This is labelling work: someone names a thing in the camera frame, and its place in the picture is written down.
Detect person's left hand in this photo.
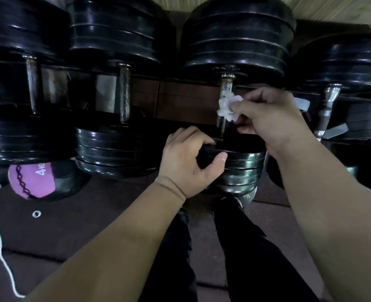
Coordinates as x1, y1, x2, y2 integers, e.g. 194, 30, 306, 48
155, 126, 229, 200

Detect person's right hand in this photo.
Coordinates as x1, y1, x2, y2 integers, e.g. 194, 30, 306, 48
229, 87, 315, 161

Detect white tissue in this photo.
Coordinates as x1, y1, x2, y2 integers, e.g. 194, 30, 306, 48
216, 92, 244, 122

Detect black plate dumbbell chrome handle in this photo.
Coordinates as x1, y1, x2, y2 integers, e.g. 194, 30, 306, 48
0, 0, 77, 165
67, 0, 176, 180
267, 34, 371, 195
179, 0, 297, 196

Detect person's left forearm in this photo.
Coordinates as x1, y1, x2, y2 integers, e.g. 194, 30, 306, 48
23, 177, 187, 302

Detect person's right forearm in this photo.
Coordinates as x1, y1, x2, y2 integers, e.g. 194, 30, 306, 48
272, 130, 371, 302

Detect white label strip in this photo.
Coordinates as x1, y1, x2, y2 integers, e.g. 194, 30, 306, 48
293, 97, 312, 112
324, 123, 349, 139

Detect dark brown dumbbell rack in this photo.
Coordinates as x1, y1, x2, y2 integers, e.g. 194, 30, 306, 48
0, 19, 371, 148

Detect person's right leg black trousers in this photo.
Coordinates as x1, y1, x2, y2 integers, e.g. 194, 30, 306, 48
211, 197, 322, 302

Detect person's leg black trousers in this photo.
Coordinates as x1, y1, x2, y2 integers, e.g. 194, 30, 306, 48
138, 207, 199, 302
211, 197, 322, 302

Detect person's left leg black trousers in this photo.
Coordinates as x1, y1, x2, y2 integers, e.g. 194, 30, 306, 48
138, 207, 199, 302

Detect pink and black medicine ball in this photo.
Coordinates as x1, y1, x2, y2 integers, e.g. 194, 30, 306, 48
7, 160, 84, 202

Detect white cord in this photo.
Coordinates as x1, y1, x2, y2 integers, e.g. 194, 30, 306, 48
0, 207, 26, 298

